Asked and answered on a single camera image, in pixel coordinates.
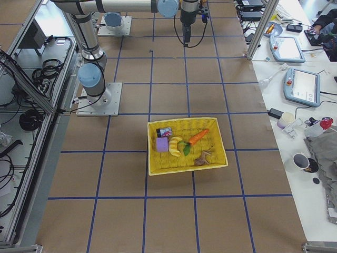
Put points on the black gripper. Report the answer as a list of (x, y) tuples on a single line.
[(187, 16)]

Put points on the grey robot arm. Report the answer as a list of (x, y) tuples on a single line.
[(91, 74)]

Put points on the white bowl with item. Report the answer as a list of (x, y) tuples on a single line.
[(273, 28)]

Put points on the far teach pendant tablet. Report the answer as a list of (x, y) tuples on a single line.
[(286, 49)]

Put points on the teach pendant tablet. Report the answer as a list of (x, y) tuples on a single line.
[(302, 87), (286, 49)]

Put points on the small dark label can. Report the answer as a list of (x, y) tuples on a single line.
[(164, 132)]

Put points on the orange toy carrot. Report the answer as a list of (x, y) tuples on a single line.
[(192, 141)]

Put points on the purple foam block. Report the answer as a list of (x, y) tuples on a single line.
[(162, 144)]

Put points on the yellow plastic woven basket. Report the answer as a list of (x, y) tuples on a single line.
[(181, 145)]

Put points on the black power adapter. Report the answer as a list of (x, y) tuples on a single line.
[(275, 113)]

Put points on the yellow toy bread croissant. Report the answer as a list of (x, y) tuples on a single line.
[(173, 146)]

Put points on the near teach pendant tablet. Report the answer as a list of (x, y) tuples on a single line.
[(302, 87)]

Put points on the brown toy animal figure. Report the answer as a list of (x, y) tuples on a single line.
[(202, 160)]

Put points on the white lilac cup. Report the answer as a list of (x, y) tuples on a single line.
[(285, 119)]

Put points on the black monitor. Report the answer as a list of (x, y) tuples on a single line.
[(33, 39)]

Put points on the red round object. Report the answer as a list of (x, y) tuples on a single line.
[(326, 123)]

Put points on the grey cloth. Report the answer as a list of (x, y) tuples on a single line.
[(323, 151)]

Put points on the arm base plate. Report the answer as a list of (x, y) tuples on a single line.
[(108, 104), (114, 25)]

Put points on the aluminium frame post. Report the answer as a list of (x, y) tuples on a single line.
[(268, 13)]

